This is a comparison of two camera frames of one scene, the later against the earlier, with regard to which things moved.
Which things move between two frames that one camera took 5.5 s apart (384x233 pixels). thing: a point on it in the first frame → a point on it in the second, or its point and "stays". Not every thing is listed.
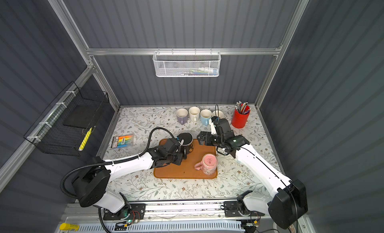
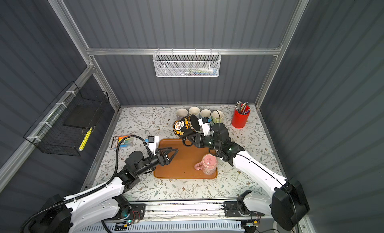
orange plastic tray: (186, 169) stays
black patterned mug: (187, 147) → (185, 127)
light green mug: (218, 113) stays
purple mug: (182, 115) stays
